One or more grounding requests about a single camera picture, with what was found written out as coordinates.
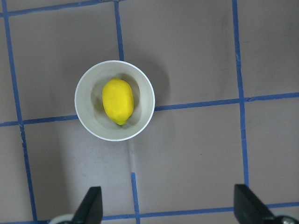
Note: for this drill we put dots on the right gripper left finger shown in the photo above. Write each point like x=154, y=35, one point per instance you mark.
x=90, y=211

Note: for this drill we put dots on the yellow lemon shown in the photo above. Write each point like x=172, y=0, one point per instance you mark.
x=118, y=100

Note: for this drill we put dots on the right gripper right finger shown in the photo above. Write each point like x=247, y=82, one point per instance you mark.
x=249, y=209

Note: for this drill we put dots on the white bowl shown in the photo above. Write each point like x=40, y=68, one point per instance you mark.
x=89, y=107

